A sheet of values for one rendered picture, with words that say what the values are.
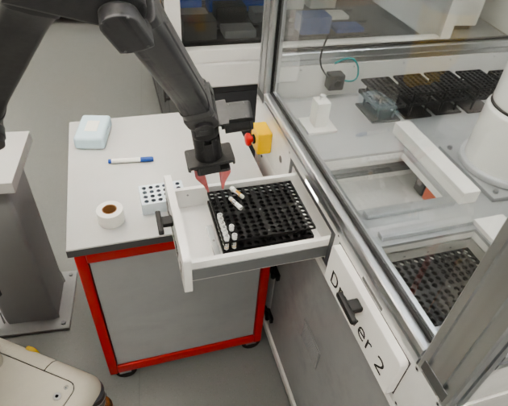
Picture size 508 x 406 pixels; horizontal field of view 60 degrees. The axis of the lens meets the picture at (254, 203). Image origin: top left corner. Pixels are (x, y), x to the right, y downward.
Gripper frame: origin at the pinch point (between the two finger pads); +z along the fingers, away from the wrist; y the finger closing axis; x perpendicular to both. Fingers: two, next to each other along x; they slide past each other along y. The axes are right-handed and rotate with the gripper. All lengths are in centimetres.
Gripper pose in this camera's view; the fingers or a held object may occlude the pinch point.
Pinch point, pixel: (214, 186)
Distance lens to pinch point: 101.9
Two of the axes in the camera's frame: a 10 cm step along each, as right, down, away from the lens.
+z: 0.7, 7.2, 6.9
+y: 9.7, -2.1, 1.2
